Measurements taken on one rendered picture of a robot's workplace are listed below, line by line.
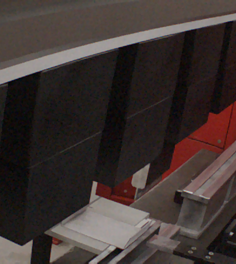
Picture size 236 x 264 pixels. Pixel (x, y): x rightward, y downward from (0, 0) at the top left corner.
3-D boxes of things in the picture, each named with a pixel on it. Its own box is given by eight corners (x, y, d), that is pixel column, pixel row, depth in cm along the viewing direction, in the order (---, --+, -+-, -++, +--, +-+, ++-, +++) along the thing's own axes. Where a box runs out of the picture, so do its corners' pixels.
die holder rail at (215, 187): (236, 165, 184) (244, 131, 181) (255, 171, 182) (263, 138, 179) (170, 231, 140) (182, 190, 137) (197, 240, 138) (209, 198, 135)
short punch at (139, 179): (155, 178, 111) (168, 119, 108) (166, 182, 110) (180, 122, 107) (128, 198, 102) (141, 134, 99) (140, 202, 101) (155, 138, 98)
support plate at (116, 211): (14, 168, 126) (15, 163, 126) (148, 218, 117) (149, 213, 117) (-40, 195, 110) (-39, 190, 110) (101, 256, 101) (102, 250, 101)
